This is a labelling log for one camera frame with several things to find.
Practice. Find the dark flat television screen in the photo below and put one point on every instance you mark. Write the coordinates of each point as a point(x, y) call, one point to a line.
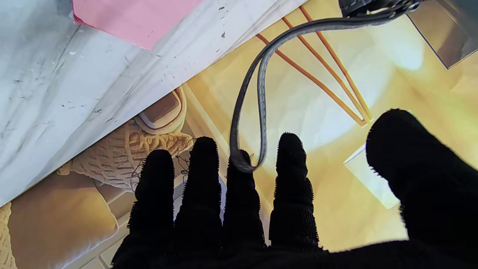
point(452, 33)

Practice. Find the cream knitted cushion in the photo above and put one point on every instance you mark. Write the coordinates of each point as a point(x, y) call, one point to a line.
point(112, 157)

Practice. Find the pink cloth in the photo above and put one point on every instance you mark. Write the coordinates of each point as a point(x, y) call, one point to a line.
point(138, 18)

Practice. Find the grey suede zip pouch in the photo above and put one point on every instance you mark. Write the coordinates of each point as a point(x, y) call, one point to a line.
point(261, 63)

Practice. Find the floor lamp with wooden legs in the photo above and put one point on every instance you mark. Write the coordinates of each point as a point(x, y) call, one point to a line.
point(369, 179)

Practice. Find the plain tan cushion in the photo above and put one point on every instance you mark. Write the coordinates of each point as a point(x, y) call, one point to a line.
point(56, 220)

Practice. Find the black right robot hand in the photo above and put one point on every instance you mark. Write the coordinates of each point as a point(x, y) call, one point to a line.
point(291, 209)

